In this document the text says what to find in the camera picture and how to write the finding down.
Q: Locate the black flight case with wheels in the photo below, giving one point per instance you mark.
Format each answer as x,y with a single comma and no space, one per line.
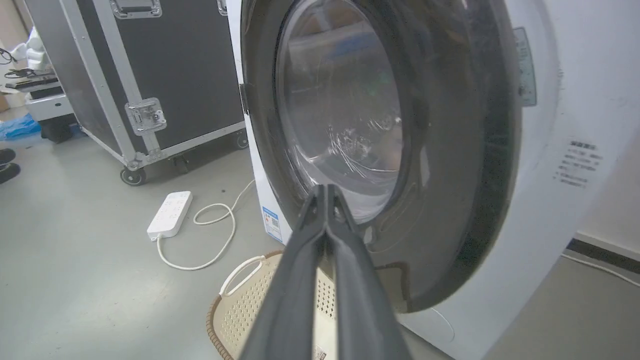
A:
165,75

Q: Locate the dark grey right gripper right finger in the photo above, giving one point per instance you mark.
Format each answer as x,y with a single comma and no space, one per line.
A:
362,300

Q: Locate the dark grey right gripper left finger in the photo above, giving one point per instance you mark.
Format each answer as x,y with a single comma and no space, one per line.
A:
292,295

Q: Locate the black round washing machine door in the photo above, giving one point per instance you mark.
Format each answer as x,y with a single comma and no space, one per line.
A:
450,150

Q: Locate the beige perforated laundry basket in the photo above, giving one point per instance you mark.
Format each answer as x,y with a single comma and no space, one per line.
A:
250,310

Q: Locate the white equipment cart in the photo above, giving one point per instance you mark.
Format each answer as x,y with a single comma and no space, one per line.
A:
47,107

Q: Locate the blue plastic bag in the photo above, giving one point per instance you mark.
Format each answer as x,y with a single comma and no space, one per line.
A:
19,127

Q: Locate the white front-load washing machine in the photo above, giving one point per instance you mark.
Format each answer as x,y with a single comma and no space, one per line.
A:
565,175

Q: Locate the black shoe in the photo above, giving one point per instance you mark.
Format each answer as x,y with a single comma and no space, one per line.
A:
7,165

